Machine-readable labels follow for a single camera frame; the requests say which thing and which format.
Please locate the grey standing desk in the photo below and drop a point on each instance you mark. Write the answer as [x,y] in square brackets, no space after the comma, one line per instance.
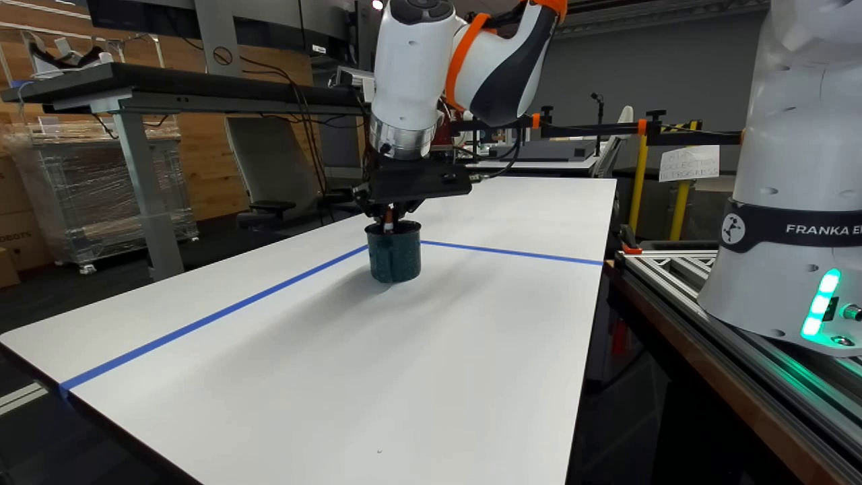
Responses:
[149,197]

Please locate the plastic wrapped pallet cage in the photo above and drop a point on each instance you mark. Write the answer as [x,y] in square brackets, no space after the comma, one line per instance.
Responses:
[72,197]

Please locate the short yellow post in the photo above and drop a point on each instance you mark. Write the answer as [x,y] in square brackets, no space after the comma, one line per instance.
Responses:
[680,210]

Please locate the tall yellow post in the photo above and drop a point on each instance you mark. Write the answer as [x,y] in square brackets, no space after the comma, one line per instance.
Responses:
[640,178]

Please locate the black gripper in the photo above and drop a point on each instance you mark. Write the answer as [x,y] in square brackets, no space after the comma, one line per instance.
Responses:
[413,181]

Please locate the white paper sign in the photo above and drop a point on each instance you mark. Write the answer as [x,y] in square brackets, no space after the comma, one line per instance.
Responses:
[692,163]

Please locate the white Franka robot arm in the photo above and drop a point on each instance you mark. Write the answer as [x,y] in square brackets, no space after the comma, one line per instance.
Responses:
[791,136]

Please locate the blue tape line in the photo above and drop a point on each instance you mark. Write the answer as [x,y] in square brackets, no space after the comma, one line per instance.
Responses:
[218,315]

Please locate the aluminium rail base frame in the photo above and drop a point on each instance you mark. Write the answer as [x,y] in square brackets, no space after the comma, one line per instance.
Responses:
[665,270]

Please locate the dark teal mug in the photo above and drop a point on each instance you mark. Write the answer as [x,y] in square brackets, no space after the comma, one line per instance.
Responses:
[394,260]

